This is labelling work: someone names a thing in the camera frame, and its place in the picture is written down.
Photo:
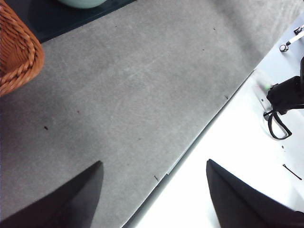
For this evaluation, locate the round metal bolt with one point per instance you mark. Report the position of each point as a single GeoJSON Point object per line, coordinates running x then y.
{"type": "Point", "coordinates": [283, 47]}

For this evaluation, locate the black rectangular tray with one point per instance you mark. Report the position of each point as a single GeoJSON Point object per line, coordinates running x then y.
{"type": "Point", "coordinates": [59, 21]}

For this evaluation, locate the brown wicker basket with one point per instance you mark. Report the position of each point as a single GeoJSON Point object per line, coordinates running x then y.
{"type": "Point", "coordinates": [16, 47]}

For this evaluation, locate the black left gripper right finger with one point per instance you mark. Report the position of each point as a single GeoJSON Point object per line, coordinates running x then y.
{"type": "Point", "coordinates": [242, 206]}

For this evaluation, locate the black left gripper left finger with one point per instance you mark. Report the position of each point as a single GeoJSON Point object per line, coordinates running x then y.
{"type": "Point", "coordinates": [66, 204]}

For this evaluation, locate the teal ribbed bowl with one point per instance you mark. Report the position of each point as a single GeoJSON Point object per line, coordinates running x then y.
{"type": "Point", "coordinates": [80, 2]}

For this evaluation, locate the white rod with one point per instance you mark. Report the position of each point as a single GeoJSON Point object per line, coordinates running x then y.
{"type": "Point", "coordinates": [295, 38]}

